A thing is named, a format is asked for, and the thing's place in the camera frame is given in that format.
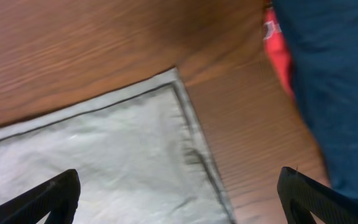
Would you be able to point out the navy blue garment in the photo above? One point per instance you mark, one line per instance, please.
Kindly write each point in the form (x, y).
(322, 37)

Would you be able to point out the light khaki shorts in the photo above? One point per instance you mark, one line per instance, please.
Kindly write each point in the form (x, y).
(139, 152)

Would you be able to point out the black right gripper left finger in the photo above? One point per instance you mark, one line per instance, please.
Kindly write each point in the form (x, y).
(56, 199)

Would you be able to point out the red garment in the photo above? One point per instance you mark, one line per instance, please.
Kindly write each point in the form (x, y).
(277, 51)

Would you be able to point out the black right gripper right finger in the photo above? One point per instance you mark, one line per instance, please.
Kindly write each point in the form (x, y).
(303, 198)

